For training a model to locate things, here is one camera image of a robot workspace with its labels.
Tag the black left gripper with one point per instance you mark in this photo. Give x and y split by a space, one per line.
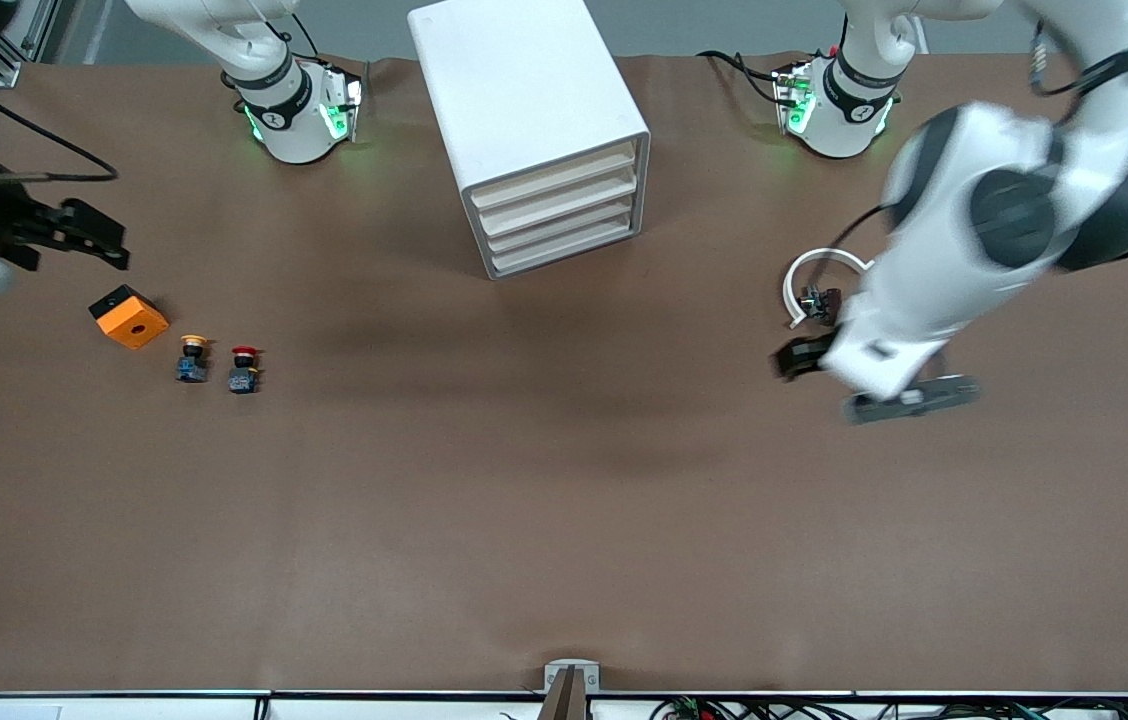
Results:
801 357

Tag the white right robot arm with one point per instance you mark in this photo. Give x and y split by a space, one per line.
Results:
289 110

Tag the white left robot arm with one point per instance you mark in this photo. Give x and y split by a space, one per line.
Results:
954 200

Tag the yellow push button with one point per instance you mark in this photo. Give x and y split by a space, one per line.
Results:
192 358

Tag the red push button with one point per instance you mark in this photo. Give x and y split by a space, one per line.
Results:
244 370

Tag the small brown terminal block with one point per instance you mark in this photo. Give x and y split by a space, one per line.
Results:
824 302

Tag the orange box with hole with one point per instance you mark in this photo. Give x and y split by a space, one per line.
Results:
134 322

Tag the brown table mat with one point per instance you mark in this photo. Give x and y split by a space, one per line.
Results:
564 500

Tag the white curved plastic bracket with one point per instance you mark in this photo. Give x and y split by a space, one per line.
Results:
788 290

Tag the grey metal mounting bracket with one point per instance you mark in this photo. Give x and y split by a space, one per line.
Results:
572 672

